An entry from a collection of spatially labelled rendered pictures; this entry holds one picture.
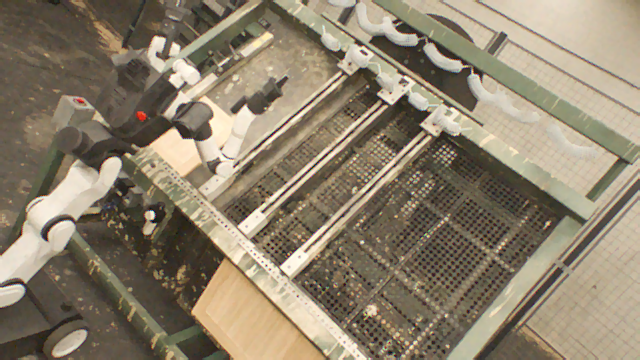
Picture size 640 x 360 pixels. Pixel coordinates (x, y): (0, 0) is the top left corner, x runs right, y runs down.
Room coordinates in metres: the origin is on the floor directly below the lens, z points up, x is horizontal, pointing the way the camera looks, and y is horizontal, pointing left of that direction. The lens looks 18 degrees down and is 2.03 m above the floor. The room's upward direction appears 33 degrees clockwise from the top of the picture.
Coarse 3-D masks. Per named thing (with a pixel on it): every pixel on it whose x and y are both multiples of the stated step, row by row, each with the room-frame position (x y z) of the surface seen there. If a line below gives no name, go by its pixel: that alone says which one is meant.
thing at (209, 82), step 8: (256, 40) 3.00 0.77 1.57; (264, 40) 3.00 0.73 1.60; (272, 40) 3.05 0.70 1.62; (248, 48) 2.95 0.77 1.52; (256, 48) 2.96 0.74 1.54; (248, 56) 2.93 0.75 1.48; (240, 64) 2.90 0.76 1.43; (232, 72) 2.87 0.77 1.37; (208, 80) 2.77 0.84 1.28; (216, 80) 2.79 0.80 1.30; (200, 88) 2.73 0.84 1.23; (208, 88) 2.76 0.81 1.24; (192, 96) 2.69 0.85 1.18; (200, 96) 2.73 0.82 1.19
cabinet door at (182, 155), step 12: (204, 96) 2.72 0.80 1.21; (216, 108) 2.68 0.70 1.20; (216, 120) 2.63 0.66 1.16; (228, 120) 2.63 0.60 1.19; (168, 132) 2.54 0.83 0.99; (216, 132) 2.58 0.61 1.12; (228, 132) 2.58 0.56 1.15; (156, 144) 2.48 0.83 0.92; (168, 144) 2.49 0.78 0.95; (180, 144) 2.50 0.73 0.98; (192, 144) 2.51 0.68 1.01; (168, 156) 2.44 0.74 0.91; (180, 156) 2.45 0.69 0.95; (192, 156) 2.46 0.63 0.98; (180, 168) 2.40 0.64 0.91; (192, 168) 2.41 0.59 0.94
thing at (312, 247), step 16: (432, 128) 2.62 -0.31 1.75; (416, 144) 2.62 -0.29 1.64; (400, 160) 2.53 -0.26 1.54; (384, 176) 2.48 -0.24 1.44; (368, 192) 2.41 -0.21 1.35; (352, 208) 2.32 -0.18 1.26; (336, 224) 2.25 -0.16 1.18; (320, 240) 2.18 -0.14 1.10; (304, 256) 2.12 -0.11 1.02; (288, 272) 2.06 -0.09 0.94
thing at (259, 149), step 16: (352, 48) 2.76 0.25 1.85; (352, 64) 2.85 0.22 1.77; (336, 80) 2.83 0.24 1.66; (352, 80) 2.91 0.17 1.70; (320, 96) 2.73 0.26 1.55; (304, 112) 2.65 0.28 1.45; (272, 128) 2.56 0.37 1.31; (288, 128) 2.59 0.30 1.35; (256, 144) 2.49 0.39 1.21; (272, 144) 2.53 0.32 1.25; (240, 160) 2.43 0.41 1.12; (256, 160) 2.48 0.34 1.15; (224, 176) 2.35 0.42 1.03; (240, 176) 2.42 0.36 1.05; (208, 192) 2.28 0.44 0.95
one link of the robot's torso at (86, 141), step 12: (96, 120) 1.96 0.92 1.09; (60, 132) 1.83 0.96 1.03; (72, 132) 1.83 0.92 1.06; (84, 132) 1.85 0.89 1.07; (96, 132) 1.90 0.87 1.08; (108, 132) 1.93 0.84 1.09; (60, 144) 1.80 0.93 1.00; (72, 144) 1.80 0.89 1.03; (84, 144) 1.83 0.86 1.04; (96, 144) 1.86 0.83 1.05; (108, 144) 1.91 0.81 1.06; (120, 144) 1.97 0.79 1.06; (72, 156) 1.84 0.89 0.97; (84, 156) 1.85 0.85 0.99; (96, 156) 1.90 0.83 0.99; (120, 156) 2.05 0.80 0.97
